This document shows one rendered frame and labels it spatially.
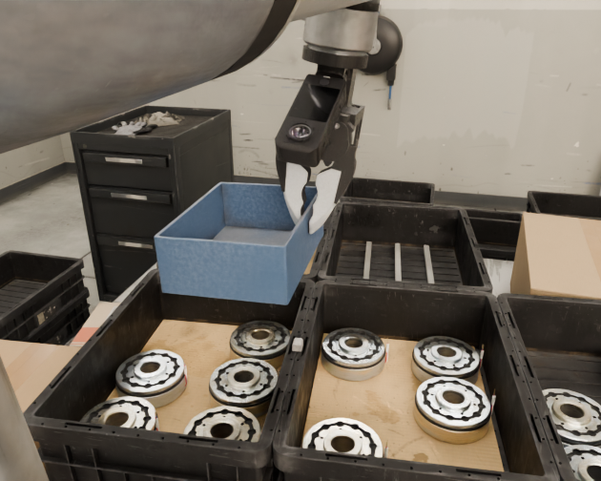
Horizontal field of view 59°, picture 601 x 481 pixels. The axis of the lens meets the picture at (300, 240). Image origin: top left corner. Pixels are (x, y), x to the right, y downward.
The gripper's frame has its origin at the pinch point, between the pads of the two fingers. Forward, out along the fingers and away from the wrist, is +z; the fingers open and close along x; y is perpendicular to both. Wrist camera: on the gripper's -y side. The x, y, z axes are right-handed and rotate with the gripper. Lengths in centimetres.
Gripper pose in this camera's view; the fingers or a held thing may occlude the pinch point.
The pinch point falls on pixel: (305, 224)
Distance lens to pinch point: 64.7
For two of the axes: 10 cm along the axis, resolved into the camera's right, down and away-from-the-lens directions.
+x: -9.5, -2.4, 2.0
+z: -1.3, 8.9, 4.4
